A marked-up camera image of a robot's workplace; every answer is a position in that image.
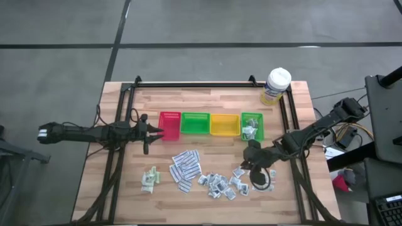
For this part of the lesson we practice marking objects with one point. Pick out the red plastic basket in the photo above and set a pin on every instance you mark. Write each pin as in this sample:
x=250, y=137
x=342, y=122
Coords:
x=169, y=125

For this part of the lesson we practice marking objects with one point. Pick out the black pole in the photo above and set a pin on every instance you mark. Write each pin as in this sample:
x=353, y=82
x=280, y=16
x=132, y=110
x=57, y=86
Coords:
x=391, y=78

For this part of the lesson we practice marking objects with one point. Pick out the red cloth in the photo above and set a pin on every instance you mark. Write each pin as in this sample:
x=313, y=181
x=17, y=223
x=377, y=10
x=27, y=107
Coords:
x=340, y=183

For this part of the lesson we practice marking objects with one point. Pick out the white paper sheet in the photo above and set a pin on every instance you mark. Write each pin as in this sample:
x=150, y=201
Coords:
x=333, y=152

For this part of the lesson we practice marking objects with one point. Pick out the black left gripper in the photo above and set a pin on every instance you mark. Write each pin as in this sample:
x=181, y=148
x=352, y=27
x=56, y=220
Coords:
x=139, y=132

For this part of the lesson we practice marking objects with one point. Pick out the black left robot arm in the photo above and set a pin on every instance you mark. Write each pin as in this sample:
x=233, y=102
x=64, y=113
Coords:
x=81, y=135

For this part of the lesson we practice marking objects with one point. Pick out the small white printed packet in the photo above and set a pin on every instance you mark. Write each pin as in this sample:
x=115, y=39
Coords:
x=256, y=187
x=273, y=173
x=269, y=188

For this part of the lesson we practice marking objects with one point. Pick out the black aluminium table frame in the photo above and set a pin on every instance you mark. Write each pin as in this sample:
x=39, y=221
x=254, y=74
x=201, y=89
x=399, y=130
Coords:
x=201, y=84

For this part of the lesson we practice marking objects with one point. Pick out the green plastic basket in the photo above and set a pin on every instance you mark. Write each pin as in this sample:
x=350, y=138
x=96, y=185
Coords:
x=260, y=120
x=195, y=124

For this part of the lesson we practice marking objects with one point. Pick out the yellow plastic basket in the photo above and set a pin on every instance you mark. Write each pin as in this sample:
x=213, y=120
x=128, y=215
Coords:
x=225, y=125

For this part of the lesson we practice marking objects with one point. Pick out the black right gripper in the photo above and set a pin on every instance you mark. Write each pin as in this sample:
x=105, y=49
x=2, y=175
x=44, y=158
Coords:
x=260, y=155

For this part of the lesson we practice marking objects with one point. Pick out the black laptop keyboard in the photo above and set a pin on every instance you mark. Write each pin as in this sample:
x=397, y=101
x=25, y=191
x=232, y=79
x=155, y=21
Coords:
x=389, y=210

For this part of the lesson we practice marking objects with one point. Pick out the blue striped bandage wrapper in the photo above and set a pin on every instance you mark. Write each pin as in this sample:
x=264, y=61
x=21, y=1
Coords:
x=192, y=155
x=175, y=173
x=192, y=171
x=179, y=158
x=185, y=186

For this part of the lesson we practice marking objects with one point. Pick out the green white sachet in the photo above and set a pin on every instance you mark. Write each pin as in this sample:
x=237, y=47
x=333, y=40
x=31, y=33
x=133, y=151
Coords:
x=147, y=189
x=157, y=178
x=146, y=179
x=153, y=172

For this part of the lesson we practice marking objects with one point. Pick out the yellow disinfecting wipes canister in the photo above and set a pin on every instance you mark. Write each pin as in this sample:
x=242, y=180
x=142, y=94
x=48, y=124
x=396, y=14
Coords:
x=279, y=78

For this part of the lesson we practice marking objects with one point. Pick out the black power supply box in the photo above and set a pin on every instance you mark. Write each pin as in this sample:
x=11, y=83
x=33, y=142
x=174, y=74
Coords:
x=347, y=138

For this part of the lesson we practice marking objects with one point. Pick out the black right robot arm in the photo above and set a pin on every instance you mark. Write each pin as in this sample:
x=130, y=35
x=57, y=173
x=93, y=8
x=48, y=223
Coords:
x=314, y=127

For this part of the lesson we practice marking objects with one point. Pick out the grey metal stand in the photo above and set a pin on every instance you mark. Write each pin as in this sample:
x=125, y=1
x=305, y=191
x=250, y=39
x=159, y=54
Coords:
x=15, y=157

